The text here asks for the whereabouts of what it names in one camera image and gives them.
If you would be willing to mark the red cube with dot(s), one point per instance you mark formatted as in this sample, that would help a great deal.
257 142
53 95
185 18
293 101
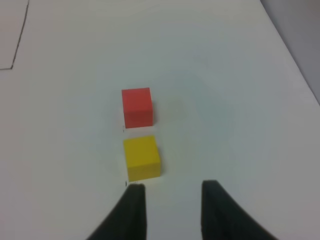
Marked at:
137 108

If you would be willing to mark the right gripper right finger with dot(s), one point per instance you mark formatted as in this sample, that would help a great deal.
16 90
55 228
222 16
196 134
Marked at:
223 219

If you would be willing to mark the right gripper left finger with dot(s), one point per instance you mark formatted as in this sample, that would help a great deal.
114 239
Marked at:
128 218

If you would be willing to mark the yellow cube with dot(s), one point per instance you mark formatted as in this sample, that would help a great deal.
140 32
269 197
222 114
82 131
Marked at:
142 158

